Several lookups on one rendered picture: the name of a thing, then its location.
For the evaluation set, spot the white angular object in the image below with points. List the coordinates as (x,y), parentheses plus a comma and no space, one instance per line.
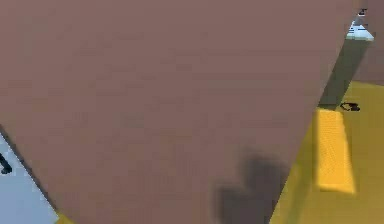
(359,32)

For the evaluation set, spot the pale blue room door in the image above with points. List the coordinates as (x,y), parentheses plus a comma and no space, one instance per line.
(20,196)

